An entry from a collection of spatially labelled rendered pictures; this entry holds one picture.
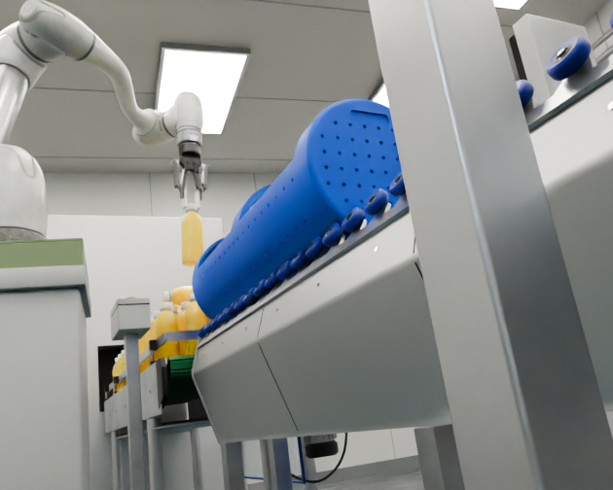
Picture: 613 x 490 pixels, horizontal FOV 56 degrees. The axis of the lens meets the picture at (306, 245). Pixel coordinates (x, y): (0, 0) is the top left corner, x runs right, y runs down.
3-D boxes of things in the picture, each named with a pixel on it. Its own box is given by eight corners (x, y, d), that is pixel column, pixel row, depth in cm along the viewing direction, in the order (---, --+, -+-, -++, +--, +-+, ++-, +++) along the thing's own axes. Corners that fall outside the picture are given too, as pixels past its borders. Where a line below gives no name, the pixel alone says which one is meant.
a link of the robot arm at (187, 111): (210, 133, 210) (182, 144, 215) (208, 95, 214) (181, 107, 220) (191, 121, 201) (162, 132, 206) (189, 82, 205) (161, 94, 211)
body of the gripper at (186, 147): (181, 139, 200) (181, 164, 198) (204, 144, 205) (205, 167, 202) (174, 149, 207) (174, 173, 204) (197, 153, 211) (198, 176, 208)
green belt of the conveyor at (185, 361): (171, 376, 176) (170, 355, 178) (110, 412, 314) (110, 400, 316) (292, 365, 193) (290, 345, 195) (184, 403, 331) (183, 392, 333)
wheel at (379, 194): (383, 182, 89) (393, 190, 89) (369, 193, 92) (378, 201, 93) (372, 203, 86) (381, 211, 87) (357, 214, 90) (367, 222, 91)
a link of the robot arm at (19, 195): (-5, 220, 114) (-3, 122, 121) (-60, 246, 122) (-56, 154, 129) (64, 238, 128) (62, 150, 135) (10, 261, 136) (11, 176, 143)
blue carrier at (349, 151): (317, 233, 98) (299, 87, 106) (194, 331, 173) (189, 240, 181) (452, 239, 110) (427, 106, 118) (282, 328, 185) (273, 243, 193)
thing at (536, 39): (559, 129, 65) (525, 13, 69) (533, 146, 68) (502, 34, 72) (620, 136, 69) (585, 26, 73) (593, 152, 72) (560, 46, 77)
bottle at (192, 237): (187, 259, 188) (186, 205, 193) (178, 264, 193) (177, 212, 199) (207, 261, 192) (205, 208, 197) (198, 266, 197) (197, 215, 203)
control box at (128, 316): (119, 330, 179) (117, 297, 182) (111, 340, 197) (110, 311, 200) (151, 328, 184) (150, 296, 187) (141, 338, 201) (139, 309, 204)
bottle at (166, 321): (181, 362, 200) (177, 309, 205) (177, 360, 193) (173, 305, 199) (161, 365, 200) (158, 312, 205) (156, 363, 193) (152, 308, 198)
